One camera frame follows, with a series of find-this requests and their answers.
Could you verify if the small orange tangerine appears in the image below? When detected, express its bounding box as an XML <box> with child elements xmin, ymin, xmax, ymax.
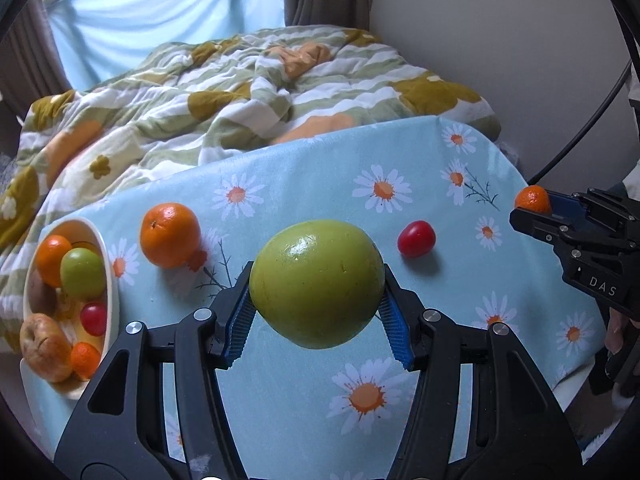
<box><xmin>70</xmin><ymin>341</ymin><xmax>101</xmax><ymax>380</ymax></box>
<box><xmin>514</xmin><ymin>185</ymin><xmax>552</xmax><ymax>214</ymax></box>

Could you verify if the yellow brown apple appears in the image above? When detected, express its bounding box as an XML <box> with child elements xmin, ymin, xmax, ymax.
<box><xmin>20</xmin><ymin>313</ymin><xmax>73</xmax><ymax>384</ymax></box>

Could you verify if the red cherry tomato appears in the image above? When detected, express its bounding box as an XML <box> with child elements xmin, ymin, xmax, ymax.
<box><xmin>397</xmin><ymin>220</ymin><xmax>436</xmax><ymax>258</ymax></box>
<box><xmin>79</xmin><ymin>301</ymin><xmax>107</xmax><ymax>337</ymax></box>

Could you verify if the brown kiwi fruit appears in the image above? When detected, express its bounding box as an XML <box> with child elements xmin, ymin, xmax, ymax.
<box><xmin>26</xmin><ymin>270</ymin><xmax>58</xmax><ymax>316</ymax></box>

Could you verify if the small green apple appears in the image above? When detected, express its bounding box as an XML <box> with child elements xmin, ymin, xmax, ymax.
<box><xmin>60</xmin><ymin>247</ymin><xmax>106</xmax><ymax>301</ymax></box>

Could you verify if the large orange mandarin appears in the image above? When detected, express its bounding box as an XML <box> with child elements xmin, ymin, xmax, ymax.
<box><xmin>139</xmin><ymin>203</ymin><xmax>201</xmax><ymax>269</ymax></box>

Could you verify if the large green apple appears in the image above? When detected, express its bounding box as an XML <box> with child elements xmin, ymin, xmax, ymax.
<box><xmin>250</xmin><ymin>219</ymin><xmax>385</xmax><ymax>350</ymax></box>

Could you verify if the person's right hand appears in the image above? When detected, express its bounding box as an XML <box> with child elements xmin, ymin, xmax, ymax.
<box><xmin>604</xmin><ymin>309</ymin><xmax>640</xmax><ymax>354</ymax></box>

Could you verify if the cream duck bowl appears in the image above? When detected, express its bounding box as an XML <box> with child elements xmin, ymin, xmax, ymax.
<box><xmin>23</xmin><ymin>219</ymin><xmax>119</xmax><ymax>400</ymax></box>

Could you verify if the green floral striped duvet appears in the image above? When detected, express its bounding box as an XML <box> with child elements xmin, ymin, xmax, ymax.
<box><xmin>1</xmin><ymin>25</ymin><xmax>501</xmax><ymax>351</ymax></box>

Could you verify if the left grey curtain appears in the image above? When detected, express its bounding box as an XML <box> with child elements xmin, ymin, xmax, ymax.
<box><xmin>1</xmin><ymin>0</ymin><xmax>72</xmax><ymax>116</ymax></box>

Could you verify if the blue window cloth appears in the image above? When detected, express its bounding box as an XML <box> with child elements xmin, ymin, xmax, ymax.
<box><xmin>48</xmin><ymin>0</ymin><xmax>284</xmax><ymax>89</ymax></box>

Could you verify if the black cable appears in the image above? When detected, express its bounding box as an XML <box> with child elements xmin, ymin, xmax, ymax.
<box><xmin>527</xmin><ymin>24</ymin><xmax>640</xmax><ymax>187</ymax></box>

